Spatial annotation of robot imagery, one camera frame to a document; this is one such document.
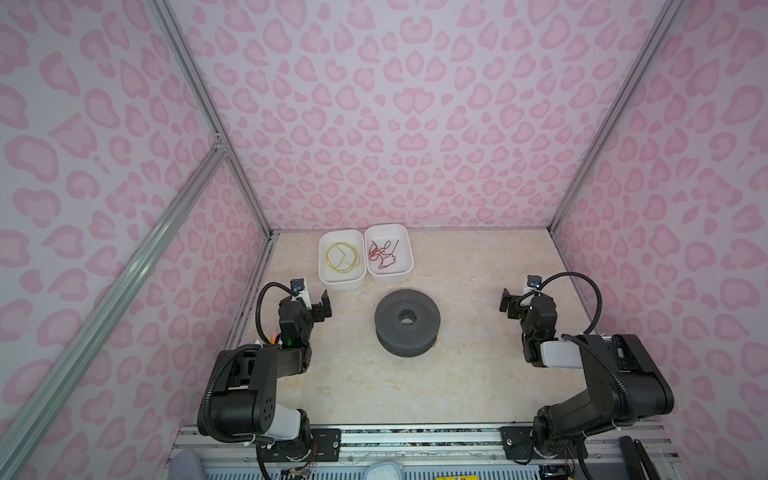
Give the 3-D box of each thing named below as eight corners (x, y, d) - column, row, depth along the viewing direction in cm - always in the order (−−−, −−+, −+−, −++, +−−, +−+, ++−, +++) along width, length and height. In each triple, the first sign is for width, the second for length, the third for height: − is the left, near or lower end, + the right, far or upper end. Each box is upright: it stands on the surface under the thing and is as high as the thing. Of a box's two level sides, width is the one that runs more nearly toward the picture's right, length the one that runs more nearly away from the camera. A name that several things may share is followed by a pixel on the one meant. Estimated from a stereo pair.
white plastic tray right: (362, 284, 106) (360, 275, 102) (366, 234, 122) (365, 224, 117) (413, 284, 106) (414, 275, 101) (411, 234, 121) (411, 224, 117)
